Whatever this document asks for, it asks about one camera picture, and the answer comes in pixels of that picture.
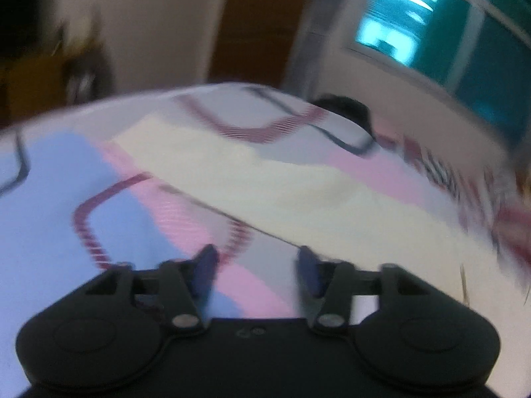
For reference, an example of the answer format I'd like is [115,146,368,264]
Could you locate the brown cabinet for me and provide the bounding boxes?
[0,52,73,127]

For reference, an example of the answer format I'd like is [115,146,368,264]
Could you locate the grey curtain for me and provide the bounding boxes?
[282,0,374,94]

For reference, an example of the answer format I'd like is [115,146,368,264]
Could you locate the dark cloth bundle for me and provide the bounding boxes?
[311,95,376,138]

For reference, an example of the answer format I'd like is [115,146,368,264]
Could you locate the window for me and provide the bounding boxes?
[352,0,531,144]

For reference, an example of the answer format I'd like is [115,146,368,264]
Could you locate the cream fleece garment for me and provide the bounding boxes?
[114,116,511,297]

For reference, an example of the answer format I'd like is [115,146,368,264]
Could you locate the brown wooden door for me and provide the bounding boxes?
[207,0,320,89]

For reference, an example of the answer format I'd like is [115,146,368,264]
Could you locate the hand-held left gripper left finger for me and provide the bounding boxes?
[81,244,219,336]

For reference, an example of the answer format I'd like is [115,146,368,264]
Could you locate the pink grey patterned bed sheet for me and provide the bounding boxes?
[0,83,531,398]

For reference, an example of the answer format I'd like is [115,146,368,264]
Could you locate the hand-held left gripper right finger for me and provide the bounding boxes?
[294,245,428,336]

